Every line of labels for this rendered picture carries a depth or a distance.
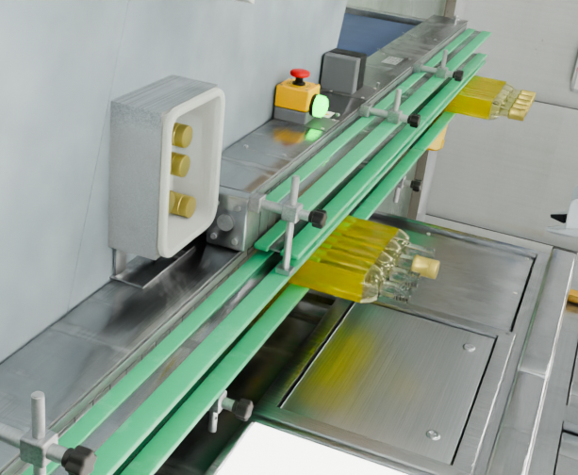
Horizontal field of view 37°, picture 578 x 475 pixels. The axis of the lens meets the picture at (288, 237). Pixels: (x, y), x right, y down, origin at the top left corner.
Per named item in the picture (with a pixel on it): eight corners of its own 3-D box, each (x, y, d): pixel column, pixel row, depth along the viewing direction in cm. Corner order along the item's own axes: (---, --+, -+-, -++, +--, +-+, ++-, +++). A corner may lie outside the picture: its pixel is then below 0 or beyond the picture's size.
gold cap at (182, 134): (156, 122, 126) (182, 128, 124) (167, 116, 129) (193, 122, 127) (155, 145, 127) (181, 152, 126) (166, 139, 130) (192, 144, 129)
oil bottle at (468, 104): (426, 107, 258) (520, 127, 250) (429, 89, 256) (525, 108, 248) (430, 103, 263) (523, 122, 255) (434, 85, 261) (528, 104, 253)
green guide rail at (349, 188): (253, 248, 144) (298, 260, 142) (254, 242, 144) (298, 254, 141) (463, 53, 293) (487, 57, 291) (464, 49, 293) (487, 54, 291)
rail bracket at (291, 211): (241, 265, 141) (313, 285, 137) (250, 169, 134) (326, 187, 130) (249, 257, 143) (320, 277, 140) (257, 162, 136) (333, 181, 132)
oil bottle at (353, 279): (260, 275, 153) (375, 309, 146) (262, 248, 150) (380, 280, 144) (272, 263, 157) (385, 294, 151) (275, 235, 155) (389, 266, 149)
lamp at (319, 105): (307, 118, 173) (322, 121, 172) (310, 96, 171) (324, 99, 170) (315, 112, 177) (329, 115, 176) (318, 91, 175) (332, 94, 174)
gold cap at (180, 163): (153, 153, 127) (179, 159, 126) (165, 145, 130) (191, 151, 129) (153, 174, 129) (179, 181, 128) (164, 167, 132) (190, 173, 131)
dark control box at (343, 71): (317, 88, 198) (352, 95, 196) (322, 53, 195) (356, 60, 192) (329, 80, 205) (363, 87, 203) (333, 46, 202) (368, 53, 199)
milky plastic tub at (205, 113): (109, 249, 126) (162, 265, 123) (112, 100, 116) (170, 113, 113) (169, 208, 140) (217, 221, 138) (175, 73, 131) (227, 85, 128)
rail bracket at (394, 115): (355, 117, 188) (416, 130, 184) (360, 84, 185) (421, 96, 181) (361, 112, 191) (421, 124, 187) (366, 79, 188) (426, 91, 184)
